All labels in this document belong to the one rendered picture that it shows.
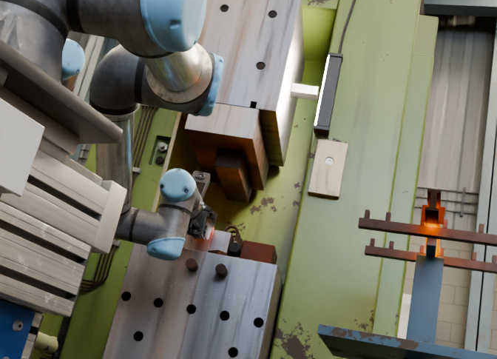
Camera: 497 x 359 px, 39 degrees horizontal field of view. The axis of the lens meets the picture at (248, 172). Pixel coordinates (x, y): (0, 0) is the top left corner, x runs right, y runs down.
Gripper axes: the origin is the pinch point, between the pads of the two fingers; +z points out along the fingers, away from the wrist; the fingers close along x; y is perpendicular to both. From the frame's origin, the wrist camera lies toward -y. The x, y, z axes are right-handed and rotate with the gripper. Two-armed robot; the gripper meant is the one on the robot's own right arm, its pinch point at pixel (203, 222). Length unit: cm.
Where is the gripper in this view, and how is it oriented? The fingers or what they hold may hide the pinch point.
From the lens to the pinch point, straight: 185.8
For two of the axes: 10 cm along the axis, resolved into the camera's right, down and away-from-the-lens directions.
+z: 1.0, 3.7, 9.2
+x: 9.7, 1.6, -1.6
